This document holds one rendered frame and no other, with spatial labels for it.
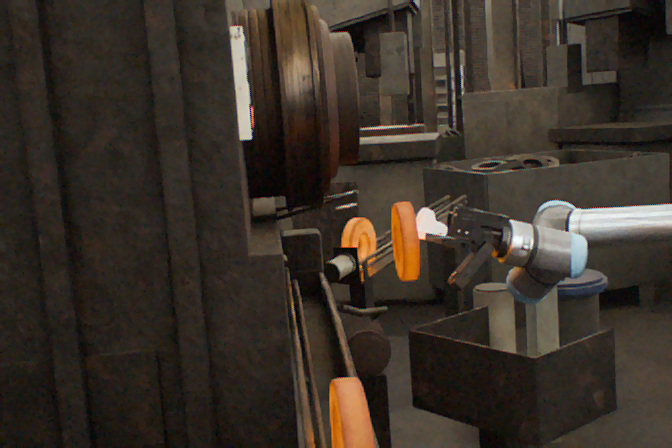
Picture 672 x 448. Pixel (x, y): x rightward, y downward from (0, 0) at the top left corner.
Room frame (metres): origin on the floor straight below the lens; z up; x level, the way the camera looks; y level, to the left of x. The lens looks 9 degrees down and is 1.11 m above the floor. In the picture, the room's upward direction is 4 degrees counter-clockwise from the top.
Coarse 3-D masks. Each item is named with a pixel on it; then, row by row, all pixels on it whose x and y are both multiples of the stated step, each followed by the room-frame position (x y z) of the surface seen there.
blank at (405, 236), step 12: (396, 204) 1.69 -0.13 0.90; (408, 204) 1.68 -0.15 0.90; (396, 216) 1.67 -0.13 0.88; (408, 216) 1.64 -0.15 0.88; (396, 228) 1.72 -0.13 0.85; (408, 228) 1.63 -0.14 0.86; (396, 240) 1.73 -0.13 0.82; (408, 240) 1.62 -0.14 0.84; (396, 252) 1.72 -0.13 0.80; (408, 252) 1.62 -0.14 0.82; (396, 264) 1.73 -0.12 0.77; (408, 264) 1.63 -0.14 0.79; (408, 276) 1.65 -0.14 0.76
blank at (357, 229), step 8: (352, 224) 2.34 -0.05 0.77; (360, 224) 2.36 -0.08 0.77; (368, 224) 2.40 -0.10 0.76; (344, 232) 2.33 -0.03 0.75; (352, 232) 2.32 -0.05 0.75; (360, 232) 2.36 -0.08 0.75; (368, 232) 2.40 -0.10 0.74; (344, 240) 2.32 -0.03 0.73; (352, 240) 2.31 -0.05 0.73; (360, 240) 2.41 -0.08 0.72; (368, 240) 2.40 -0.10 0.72; (360, 248) 2.41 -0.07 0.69; (368, 248) 2.40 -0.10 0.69; (360, 256) 2.35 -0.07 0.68
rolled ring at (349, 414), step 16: (336, 384) 0.98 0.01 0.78; (352, 384) 0.97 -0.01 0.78; (336, 400) 0.96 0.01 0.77; (352, 400) 0.94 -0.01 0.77; (336, 416) 1.03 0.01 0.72; (352, 416) 0.92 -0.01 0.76; (368, 416) 0.92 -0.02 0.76; (336, 432) 1.04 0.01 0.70; (352, 432) 0.91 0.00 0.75; (368, 432) 0.91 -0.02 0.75
